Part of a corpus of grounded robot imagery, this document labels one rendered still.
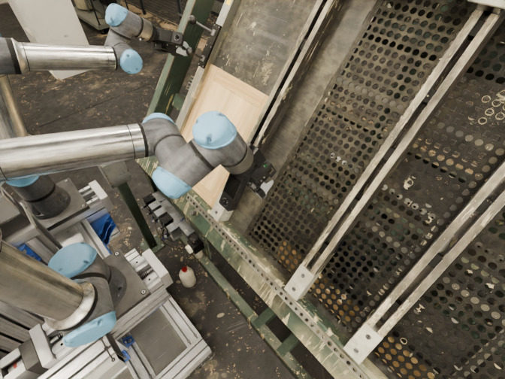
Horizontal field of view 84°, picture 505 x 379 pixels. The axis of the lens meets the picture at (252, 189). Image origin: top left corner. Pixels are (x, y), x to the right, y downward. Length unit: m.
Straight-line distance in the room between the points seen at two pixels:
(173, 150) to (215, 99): 0.84
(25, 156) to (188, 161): 0.28
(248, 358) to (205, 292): 0.50
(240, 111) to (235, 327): 1.36
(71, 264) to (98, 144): 0.38
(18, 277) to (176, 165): 0.34
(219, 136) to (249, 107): 0.75
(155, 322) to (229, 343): 0.48
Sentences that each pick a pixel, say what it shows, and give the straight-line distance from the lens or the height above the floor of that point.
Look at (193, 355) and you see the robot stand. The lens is 1.79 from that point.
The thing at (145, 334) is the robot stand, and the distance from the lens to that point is 1.90.
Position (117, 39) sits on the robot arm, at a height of 1.54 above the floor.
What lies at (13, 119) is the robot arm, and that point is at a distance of 1.32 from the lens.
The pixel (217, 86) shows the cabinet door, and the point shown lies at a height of 1.28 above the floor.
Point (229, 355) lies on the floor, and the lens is 1.99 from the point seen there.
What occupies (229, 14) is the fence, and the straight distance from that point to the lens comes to 1.50.
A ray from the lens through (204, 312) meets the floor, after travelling 2.08.
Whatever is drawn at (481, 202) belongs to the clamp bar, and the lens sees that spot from 0.92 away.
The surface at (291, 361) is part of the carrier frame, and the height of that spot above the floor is 0.18.
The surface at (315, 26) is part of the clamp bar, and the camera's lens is 1.15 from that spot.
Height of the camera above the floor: 1.95
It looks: 49 degrees down
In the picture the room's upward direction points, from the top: straight up
